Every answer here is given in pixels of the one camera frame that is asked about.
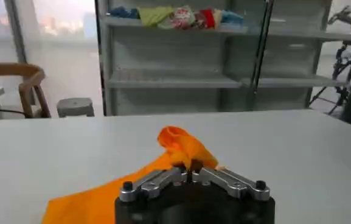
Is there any grey round stool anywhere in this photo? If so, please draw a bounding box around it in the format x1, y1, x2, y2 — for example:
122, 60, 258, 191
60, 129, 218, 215
56, 97, 96, 119

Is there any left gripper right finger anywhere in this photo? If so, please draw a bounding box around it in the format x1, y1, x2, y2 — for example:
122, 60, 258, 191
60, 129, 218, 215
190, 159, 271, 202

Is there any black tripod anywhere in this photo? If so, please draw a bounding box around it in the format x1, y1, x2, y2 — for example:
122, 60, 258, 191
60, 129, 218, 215
308, 40, 351, 116

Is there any brown wooden chair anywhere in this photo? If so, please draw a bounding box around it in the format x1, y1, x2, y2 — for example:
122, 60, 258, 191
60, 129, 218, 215
0, 62, 52, 119

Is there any grey shelf rack with clothes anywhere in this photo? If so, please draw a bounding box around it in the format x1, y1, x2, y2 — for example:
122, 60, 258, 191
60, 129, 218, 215
94, 0, 274, 117

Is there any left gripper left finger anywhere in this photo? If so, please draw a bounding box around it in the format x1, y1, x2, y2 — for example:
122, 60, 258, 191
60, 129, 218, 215
119, 164, 192, 203

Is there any orange T-shirt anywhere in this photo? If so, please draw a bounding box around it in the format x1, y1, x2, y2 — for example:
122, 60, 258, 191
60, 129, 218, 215
41, 125, 220, 224

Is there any grey window frame post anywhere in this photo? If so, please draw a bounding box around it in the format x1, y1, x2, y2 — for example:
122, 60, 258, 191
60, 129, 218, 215
4, 0, 28, 64

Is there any empty grey shelf rack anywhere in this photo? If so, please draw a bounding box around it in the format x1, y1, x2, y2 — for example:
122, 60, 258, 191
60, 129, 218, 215
223, 0, 351, 112

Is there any black coiled desk cable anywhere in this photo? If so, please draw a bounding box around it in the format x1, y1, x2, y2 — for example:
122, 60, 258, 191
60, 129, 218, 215
0, 107, 29, 117

